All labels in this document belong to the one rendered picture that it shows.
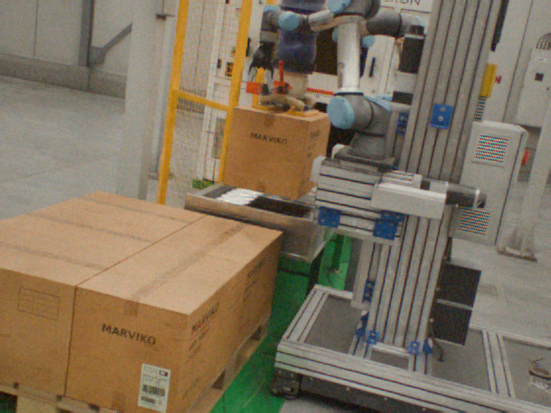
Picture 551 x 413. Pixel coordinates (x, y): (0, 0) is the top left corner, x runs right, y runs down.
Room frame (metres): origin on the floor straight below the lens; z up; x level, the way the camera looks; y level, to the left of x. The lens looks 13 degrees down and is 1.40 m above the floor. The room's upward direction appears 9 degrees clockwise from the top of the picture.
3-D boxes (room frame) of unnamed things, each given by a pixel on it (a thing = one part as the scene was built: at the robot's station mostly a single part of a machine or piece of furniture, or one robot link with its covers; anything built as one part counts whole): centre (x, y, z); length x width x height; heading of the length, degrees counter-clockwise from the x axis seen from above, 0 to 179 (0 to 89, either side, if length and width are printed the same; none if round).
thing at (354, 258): (3.71, -0.49, 0.50); 0.07 x 0.07 x 1.00; 77
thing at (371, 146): (2.68, -0.32, 1.09); 0.15 x 0.15 x 0.10
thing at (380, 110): (2.68, -0.31, 1.20); 0.13 x 0.12 x 0.14; 130
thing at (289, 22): (2.98, 0.08, 1.51); 0.11 x 0.11 x 0.08; 40
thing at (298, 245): (3.27, 0.13, 0.48); 0.70 x 0.03 x 0.15; 77
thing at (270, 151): (3.61, 0.04, 0.88); 0.60 x 0.40 x 0.40; 167
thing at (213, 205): (3.27, 0.13, 0.58); 0.70 x 0.03 x 0.06; 77
